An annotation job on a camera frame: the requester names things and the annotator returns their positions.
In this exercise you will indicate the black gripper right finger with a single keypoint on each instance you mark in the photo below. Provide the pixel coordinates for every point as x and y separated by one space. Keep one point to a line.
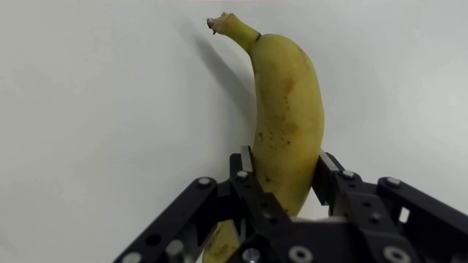
371 204

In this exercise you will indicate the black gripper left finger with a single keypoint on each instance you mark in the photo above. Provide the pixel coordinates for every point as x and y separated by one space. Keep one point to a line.
243 198

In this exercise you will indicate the yellow banana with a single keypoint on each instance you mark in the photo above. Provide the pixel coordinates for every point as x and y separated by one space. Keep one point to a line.
287 121

